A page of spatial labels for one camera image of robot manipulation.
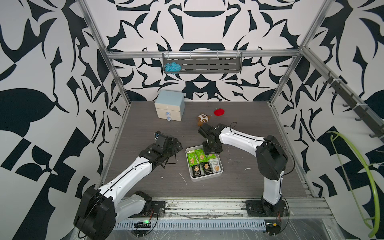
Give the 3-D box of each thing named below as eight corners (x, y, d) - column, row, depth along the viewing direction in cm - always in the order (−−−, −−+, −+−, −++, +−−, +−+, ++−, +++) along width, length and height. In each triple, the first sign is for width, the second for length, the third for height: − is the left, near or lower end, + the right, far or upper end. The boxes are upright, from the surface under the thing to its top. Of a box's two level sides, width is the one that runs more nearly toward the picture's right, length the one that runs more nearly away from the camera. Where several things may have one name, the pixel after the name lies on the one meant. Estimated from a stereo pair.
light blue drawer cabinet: (158, 122, 111) (153, 106, 98) (161, 101, 124) (158, 85, 112) (184, 122, 111) (182, 106, 98) (185, 101, 124) (184, 85, 112)
